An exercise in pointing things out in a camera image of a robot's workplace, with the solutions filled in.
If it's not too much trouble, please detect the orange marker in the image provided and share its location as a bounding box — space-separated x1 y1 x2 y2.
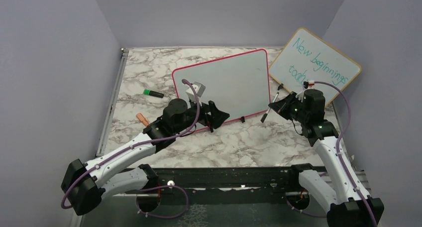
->
136 113 149 127

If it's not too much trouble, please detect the green and black highlighter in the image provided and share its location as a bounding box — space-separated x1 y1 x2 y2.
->
143 89 164 99

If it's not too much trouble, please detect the yellow framed whiteboard with writing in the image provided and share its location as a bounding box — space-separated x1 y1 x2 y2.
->
269 28 361 93

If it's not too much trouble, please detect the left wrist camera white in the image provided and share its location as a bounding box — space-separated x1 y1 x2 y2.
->
186 82 206 104

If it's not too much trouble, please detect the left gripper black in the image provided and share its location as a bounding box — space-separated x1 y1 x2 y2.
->
173 95 229 134

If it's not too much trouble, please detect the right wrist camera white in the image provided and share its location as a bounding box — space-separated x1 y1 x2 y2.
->
296 80 315 101

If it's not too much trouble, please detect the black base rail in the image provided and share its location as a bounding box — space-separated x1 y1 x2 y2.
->
131 164 330 207

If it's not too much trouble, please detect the black marker cap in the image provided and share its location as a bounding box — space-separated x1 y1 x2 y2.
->
260 113 268 123

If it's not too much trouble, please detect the red framed whiteboard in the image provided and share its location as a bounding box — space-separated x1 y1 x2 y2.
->
172 49 271 123

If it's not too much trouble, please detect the aluminium frame left rail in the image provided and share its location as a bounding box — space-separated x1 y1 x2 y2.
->
95 48 130 157

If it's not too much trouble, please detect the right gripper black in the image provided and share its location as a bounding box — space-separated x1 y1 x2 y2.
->
270 91 309 123

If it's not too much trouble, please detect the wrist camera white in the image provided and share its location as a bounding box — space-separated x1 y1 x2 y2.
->
296 80 315 101
186 82 206 104

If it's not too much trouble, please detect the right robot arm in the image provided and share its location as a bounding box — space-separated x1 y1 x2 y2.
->
269 89 384 227

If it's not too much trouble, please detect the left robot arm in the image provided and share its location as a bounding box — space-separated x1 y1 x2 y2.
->
61 99 229 216

